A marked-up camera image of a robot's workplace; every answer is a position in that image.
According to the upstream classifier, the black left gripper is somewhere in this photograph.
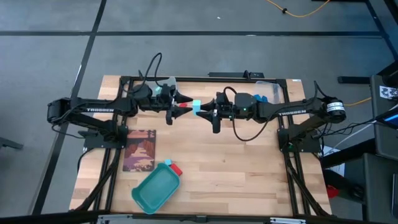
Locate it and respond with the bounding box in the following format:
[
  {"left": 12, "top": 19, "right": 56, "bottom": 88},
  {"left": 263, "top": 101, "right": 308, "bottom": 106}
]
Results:
[{"left": 132, "top": 83, "right": 194, "bottom": 119}]

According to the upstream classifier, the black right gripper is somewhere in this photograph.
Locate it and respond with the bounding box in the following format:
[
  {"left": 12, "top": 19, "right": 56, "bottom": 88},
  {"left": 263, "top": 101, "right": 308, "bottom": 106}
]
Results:
[{"left": 196, "top": 90, "right": 260, "bottom": 123}]

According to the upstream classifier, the red rectangular block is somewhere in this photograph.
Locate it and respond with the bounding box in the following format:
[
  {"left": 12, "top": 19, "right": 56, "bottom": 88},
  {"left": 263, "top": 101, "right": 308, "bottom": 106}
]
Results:
[{"left": 170, "top": 163, "right": 183, "bottom": 177}]

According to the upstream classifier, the teal plastic tray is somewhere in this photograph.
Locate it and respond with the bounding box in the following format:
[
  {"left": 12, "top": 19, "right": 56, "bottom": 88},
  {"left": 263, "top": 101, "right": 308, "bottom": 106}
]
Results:
[{"left": 131, "top": 162, "right": 181, "bottom": 215}]

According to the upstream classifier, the grey plastic bin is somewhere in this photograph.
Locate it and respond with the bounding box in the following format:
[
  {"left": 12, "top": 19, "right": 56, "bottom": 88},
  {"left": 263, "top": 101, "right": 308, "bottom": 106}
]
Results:
[{"left": 141, "top": 77, "right": 178, "bottom": 107}]

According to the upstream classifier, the black mounting bar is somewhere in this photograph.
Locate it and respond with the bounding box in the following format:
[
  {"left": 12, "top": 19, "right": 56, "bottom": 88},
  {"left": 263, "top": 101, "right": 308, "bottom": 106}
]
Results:
[{"left": 207, "top": 70, "right": 265, "bottom": 79}]

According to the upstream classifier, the canyon print mat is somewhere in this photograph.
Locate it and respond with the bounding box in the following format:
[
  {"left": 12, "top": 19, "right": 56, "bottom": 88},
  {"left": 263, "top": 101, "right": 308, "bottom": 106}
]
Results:
[{"left": 122, "top": 129, "right": 157, "bottom": 173}]

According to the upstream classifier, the clear plastic bin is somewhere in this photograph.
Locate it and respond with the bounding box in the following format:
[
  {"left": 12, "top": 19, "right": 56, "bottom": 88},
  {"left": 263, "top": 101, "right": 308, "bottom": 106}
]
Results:
[{"left": 253, "top": 80, "right": 280, "bottom": 105}]

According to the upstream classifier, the red round object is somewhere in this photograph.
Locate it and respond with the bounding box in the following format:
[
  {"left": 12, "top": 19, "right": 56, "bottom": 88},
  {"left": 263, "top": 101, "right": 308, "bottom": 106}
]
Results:
[{"left": 326, "top": 185, "right": 341, "bottom": 199}]

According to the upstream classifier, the black stand foot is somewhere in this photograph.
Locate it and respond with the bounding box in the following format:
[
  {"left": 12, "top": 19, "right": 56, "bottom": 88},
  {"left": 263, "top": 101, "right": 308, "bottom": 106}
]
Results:
[{"left": 338, "top": 75, "right": 371, "bottom": 85}]

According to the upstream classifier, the black crossbeam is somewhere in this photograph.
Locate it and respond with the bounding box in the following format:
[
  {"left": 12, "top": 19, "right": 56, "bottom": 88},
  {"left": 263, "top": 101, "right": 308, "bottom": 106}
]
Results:
[{"left": 0, "top": 210, "right": 398, "bottom": 224}]

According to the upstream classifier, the grey stand foot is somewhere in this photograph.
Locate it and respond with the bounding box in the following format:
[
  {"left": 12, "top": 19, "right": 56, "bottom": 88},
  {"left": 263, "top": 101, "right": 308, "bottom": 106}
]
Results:
[{"left": 0, "top": 136, "right": 24, "bottom": 151}]

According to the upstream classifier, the black equipment cart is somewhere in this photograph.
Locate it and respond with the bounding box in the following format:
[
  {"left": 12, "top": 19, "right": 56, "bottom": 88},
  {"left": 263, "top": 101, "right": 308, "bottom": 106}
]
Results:
[{"left": 362, "top": 60, "right": 398, "bottom": 224}]

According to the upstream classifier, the white tag marker sheet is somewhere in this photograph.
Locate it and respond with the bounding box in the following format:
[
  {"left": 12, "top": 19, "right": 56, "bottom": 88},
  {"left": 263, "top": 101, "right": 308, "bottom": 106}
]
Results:
[{"left": 379, "top": 85, "right": 398, "bottom": 100}]

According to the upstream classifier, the tablet with blue screen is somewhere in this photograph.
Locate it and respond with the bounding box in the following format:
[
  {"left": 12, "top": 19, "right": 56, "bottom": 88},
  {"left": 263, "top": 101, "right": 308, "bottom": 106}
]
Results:
[{"left": 375, "top": 107, "right": 398, "bottom": 129}]

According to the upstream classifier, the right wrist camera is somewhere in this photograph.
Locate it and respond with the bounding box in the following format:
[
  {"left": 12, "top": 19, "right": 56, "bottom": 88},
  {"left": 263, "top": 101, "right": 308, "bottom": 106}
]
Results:
[{"left": 211, "top": 116, "right": 221, "bottom": 134}]

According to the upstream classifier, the black aluminium table frame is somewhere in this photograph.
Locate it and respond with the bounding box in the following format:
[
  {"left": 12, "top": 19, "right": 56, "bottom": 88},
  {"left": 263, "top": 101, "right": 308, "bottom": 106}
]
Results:
[{"left": 73, "top": 75, "right": 332, "bottom": 218}]

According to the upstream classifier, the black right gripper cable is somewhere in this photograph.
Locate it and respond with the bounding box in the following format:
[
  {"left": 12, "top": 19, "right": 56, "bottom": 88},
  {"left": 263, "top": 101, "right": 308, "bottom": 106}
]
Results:
[{"left": 223, "top": 86, "right": 277, "bottom": 142}]

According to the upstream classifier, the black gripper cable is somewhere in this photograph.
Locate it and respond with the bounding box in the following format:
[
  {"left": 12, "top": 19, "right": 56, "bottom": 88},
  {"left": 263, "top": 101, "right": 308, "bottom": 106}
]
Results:
[
  {"left": 223, "top": 86, "right": 277, "bottom": 142},
  {"left": 138, "top": 52, "right": 164, "bottom": 91}
]

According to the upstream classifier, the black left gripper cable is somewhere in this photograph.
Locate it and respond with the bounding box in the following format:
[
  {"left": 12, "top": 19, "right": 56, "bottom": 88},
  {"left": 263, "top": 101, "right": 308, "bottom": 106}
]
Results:
[{"left": 138, "top": 52, "right": 164, "bottom": 91}]

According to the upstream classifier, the yellow floor cable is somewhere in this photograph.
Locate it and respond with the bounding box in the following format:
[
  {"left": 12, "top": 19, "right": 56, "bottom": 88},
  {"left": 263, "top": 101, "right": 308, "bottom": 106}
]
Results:
[{"left": 266, "top": 0, "right": 331, "bottom": 18}]

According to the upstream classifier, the silver metal bracket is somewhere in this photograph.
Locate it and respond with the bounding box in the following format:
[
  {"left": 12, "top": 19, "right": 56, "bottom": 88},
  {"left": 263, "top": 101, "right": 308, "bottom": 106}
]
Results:
[
  {"left": 97, "top": 213, "right": 134, "bottom": 224},
  {"left": 269, "top": 217, "right": 307, "bottom": 224}
]

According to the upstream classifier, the yellow cable with connector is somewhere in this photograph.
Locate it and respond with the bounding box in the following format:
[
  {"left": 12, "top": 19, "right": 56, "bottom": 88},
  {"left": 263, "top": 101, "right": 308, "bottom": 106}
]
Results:
[{"left": 343, "top": 97, "right": 373, "bottom": 107}]

